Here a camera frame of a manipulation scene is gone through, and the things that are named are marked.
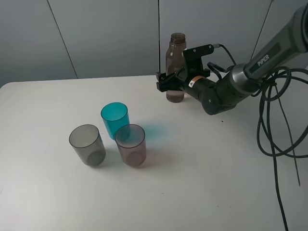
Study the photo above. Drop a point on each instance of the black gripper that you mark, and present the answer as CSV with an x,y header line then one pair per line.
x,y
194,83

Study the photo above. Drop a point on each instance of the brown translucent plastic bottle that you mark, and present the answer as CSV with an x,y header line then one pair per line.
x,y
174,62

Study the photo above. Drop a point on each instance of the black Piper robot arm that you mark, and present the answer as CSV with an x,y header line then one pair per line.
x,y
242,80

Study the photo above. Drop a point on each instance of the teal translucent plastic cup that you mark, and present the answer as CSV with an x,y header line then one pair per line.
x,y
114,115

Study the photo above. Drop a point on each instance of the pink translucent plastic cup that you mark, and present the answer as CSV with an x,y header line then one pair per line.
x,y
130,140

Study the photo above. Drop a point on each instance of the grey translucent plastic cup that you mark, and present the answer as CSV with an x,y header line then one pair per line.
x,y
87,143

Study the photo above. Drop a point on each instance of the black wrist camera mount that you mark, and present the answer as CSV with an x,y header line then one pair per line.
x,y
193,57

